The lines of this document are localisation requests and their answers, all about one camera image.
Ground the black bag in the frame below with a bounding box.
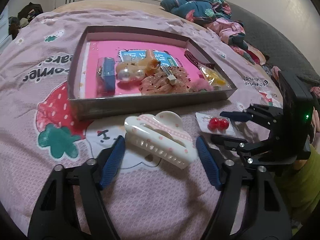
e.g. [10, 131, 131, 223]
[17, 2, 44, 22]

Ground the blue rectangular hair clip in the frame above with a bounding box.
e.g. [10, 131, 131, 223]
[96, 57, 117, 98]

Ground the orange hair claw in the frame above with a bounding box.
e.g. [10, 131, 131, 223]
[136, 49, 163, 77]

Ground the dark red hair clip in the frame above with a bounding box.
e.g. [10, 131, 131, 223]
[184, 50, 215, 69]

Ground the tan bed sheet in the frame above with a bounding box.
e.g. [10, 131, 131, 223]
[52, 0, 211, 28]

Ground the red cherry hair clip packet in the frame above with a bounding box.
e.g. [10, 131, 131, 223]
[195, 112, 247, 139]

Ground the pink printed blanket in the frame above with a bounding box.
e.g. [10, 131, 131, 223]
[0, 11, 283, 240]

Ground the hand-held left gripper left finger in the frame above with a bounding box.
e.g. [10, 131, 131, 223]
[27, 135, 126, 240]

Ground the amber pearl hair clip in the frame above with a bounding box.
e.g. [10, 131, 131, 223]
[115, 61, 145, 83]

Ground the yellow accessory in clear bag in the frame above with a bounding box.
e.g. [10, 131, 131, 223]
[199, 65, 232, 90]

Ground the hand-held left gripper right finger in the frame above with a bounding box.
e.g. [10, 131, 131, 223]
[196, 135, 293, 240]

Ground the silver hair clip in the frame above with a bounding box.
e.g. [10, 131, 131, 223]
[161, 66, 177, 84]

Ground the pink sequin scrunchie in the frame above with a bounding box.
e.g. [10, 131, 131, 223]
[141, 66, 192, 95]

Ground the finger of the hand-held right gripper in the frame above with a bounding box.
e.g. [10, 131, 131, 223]
[220, 104, 271, 122]
[211, 135, 268, 156]

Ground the grey upholstered headboard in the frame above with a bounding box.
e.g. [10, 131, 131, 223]
[225, 1, 320, 88]

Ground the pink book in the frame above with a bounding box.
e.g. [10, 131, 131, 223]
[79, 40, 213, 98]

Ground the dark floral quilt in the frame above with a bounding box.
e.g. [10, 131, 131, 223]
[160, 0, 265, 65]

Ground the dark clothes pile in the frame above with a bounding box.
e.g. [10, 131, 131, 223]
[9, 16, 29, 41]

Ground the shallow cardboard box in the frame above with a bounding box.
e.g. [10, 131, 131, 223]
[67, 25, 238, 120]

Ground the white drawer cabinet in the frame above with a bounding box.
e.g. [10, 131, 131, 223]
[0, 5, 12, 53]

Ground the white cloud hair claw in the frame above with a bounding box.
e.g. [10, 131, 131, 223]
[124, 110, 197, 170]

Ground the person's right forearm green sleeve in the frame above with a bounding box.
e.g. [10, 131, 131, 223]
[274, 145, 320, 221]

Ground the pink fluffy hair tie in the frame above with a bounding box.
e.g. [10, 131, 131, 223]
[189, 81, 214, 93]

